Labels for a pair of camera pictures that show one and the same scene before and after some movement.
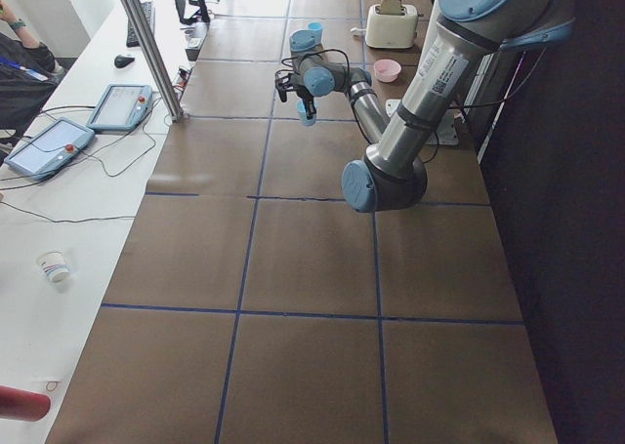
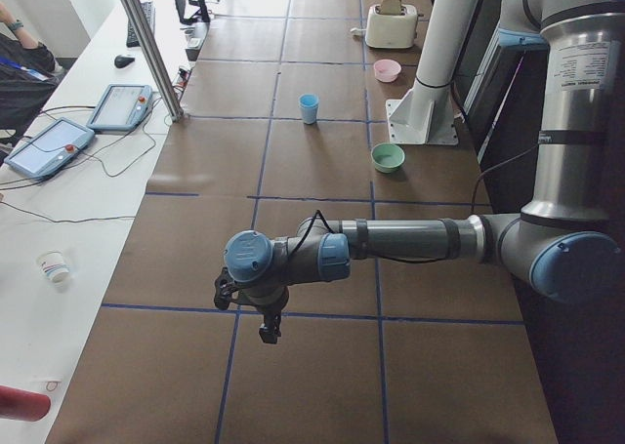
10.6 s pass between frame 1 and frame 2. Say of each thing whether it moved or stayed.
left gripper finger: moved
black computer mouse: stayed
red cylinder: stayed
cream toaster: stayed
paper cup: stayed
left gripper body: moved
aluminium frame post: stayed
